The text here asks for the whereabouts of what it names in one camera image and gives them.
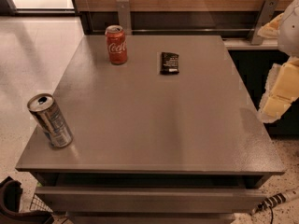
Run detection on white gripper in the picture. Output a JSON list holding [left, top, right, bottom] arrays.
[[258, 0, 299, 123]]

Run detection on red coke can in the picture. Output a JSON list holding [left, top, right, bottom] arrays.
[[105, 25, 128, 64]]

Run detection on silver redbull can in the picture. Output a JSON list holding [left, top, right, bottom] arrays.
[[27, 93, 73, 148]]

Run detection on grey drawer cabinet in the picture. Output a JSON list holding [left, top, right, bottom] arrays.
[[17, 35, 284, 224]]

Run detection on dark brown object on floor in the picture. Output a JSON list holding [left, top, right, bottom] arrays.
[[0, 176, 54, 224]]

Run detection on right metal bracket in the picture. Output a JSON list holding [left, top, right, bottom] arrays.
[[248, 0, 279, 46]]

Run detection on metal bracket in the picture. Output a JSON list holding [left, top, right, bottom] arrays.
[[117, 0, 132, 35], [248, 0, 279, 46]]

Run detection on striped cable on floor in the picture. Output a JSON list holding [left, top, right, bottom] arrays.
[[250, 187, 299, 217]]

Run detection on left metal bracket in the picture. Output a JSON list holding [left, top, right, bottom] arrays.
[[117, 0, 132, 35]]

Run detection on wire mesh basket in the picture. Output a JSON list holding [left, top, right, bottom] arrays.
[[29, 195, 52, 212]]

